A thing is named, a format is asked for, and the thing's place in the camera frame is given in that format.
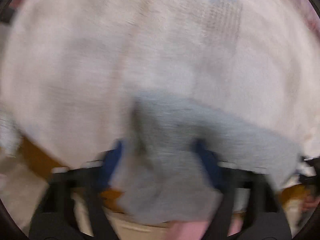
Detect grey zip hoodie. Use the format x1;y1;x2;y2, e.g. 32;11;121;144
111;91;301;224

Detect person's right hand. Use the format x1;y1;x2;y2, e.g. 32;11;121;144
301;195;319;212

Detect person's legs in pink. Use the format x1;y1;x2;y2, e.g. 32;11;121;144
164;217;243;240

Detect floral white bed sheet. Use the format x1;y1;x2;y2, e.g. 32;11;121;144
1;0;319;167

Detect wooden bed frame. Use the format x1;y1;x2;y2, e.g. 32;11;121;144
22;137;310;213

